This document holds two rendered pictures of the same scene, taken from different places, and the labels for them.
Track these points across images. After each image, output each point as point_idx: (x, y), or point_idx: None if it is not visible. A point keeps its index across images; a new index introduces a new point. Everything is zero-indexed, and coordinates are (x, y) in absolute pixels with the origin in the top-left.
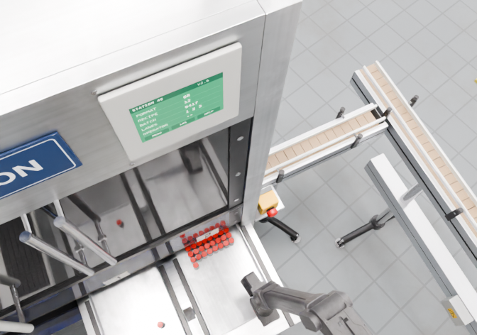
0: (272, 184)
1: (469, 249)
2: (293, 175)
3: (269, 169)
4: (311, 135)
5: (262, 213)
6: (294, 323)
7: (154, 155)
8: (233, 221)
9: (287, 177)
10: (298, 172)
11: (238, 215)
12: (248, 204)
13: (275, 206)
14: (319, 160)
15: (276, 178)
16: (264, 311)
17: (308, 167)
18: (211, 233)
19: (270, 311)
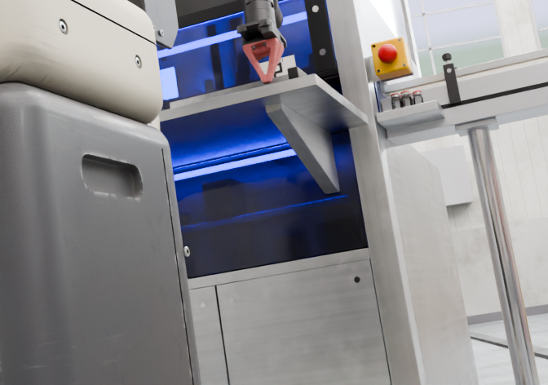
0: (444, 110)
1: None
2: (493, 108)
3: (436, 73)
4: (541, 59)
5: (375, 64)
6: (302, 77)
7: None
8: (319, 50)
9: (477, 107)
10: (503, 103)
11: (323, 28)
12: None
13: (401, 58)
14: (544, 75)
15: (446, 86)
16: None
17: (524, 96)
18: (283, 71)
19: (257, 7)
